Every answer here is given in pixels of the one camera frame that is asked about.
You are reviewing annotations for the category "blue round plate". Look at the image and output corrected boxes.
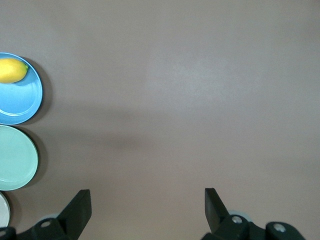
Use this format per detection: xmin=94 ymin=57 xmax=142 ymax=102
xmin=0 ymin=52 xmax=44 ymax=125

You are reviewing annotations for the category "green round plate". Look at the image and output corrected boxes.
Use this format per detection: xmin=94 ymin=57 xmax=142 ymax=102
xmin=0 ymin=124 xmax=39 ymax=191

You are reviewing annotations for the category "beige round plate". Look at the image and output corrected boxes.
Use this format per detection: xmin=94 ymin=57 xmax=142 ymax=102
xmin=0 ymin=191 xmax=11 ymax=228

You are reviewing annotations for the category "yellow lemon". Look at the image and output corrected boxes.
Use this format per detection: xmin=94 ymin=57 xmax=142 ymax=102
xmin=0 ymin=58 xmax=30 ymax=84

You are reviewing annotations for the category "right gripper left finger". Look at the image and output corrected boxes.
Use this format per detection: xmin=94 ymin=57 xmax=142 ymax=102
xmin=0 ymin=189 xmax=92 ymax=240

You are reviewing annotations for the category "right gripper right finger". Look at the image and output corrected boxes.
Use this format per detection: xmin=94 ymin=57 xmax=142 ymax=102
xmin=200 ymin=187 xmax=309 ymax=240

